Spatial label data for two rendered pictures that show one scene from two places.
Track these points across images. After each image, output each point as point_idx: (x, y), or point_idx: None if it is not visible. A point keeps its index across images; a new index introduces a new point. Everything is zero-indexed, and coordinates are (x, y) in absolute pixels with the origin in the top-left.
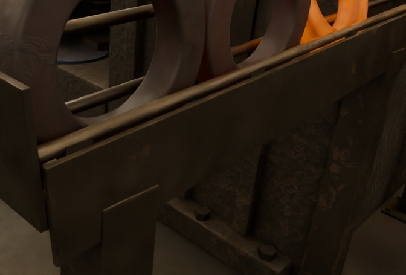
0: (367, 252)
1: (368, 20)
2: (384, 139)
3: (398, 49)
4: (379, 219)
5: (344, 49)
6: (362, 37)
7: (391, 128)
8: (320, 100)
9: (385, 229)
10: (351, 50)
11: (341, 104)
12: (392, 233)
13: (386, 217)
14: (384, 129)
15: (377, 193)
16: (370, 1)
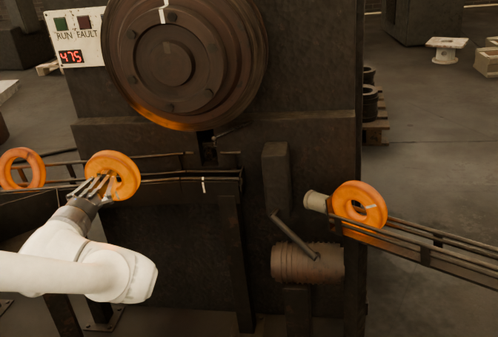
0: (180, 321)
1: (21, 189)
2: (193, 259)
3: None
4: (224, 316)
5: (3, 197)
6: (14, 195)
7: (201, 255)
8: None
9: (214, 322)
10: (9, 198)
11: (101, 221)
12: (212, 327)
13: (230, 318)
14: (186, 252)
15: (221, 297)
16: (70, 178)
